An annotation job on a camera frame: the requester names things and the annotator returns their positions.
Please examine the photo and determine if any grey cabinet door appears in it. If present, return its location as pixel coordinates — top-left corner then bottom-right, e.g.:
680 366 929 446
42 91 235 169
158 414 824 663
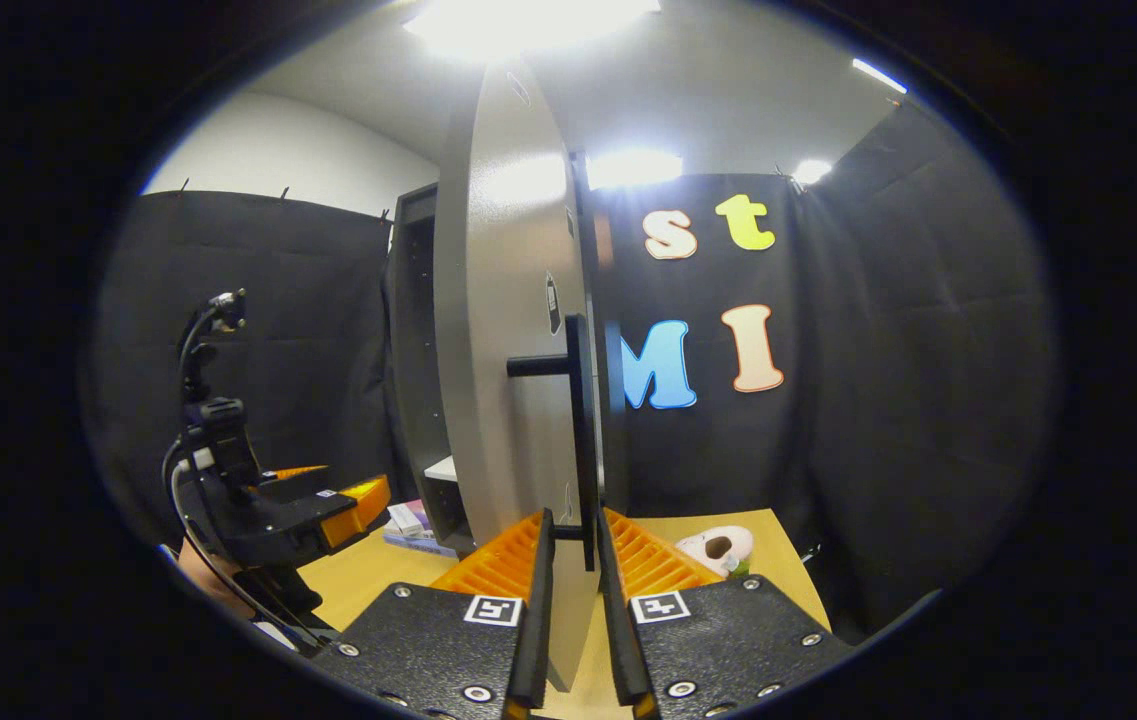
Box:
431 58 629 693

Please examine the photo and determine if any black cabinet door handle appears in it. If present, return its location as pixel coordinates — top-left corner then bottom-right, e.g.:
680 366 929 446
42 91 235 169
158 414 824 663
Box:
506 314 599 573

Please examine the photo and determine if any blue book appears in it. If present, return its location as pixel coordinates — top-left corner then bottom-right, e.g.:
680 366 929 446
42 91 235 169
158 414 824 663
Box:
383 528 459 559

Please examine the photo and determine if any black backdrop cloth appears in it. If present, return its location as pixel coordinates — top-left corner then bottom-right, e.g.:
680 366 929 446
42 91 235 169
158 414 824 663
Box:
83 100 1059 641

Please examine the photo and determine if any large ceiling light panel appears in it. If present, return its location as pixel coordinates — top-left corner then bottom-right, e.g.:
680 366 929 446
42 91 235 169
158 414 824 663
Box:
403 0 662 63

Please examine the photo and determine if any white pink plush toy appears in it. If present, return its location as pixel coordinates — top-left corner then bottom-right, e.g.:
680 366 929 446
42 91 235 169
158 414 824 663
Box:
675 526 756 579

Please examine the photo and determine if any ceiling light strip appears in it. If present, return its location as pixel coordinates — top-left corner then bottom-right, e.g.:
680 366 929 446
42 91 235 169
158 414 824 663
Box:
851 57 909 96

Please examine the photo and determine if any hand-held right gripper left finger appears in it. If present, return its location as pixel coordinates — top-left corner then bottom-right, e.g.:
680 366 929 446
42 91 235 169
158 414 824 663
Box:
313 508 557 720

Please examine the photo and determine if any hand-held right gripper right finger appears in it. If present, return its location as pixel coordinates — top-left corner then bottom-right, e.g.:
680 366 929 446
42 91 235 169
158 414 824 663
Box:
596 508 854 720

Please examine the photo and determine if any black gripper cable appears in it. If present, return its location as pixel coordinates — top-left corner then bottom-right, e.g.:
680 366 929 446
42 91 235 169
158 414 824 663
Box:
161 300 329 653

